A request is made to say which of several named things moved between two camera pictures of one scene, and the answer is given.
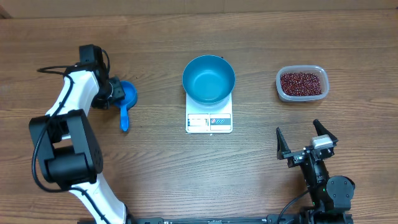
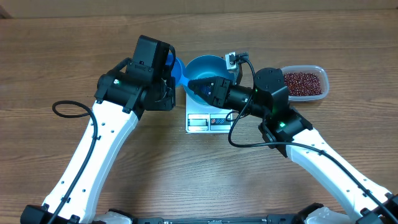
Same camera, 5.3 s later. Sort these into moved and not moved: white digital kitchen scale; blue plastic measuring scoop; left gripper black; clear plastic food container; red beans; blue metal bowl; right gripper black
Moved: blue plastic measuring scoop; right gripper black; left gripper black
Not moved: white digital kitchen scale; blue metal bowl; clear plastic food container; red beans
